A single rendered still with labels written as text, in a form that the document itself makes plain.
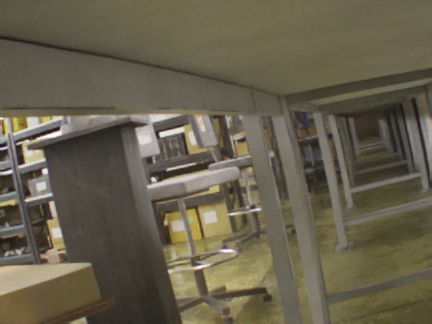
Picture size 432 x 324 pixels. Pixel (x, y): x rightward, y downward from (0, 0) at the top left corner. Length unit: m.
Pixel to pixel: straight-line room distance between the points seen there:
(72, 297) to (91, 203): 0.40
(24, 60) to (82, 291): 0.53
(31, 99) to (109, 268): 0.85
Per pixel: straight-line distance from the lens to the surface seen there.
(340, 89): 2.24
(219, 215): 6.25
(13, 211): 7.60
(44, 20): 0.50
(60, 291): 0.97
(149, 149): 3.36
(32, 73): 0.54
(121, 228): 1.33
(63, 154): 1.35
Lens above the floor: 0.75
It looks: 2 degrees down
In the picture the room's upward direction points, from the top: 13 degrees counter-clockwise
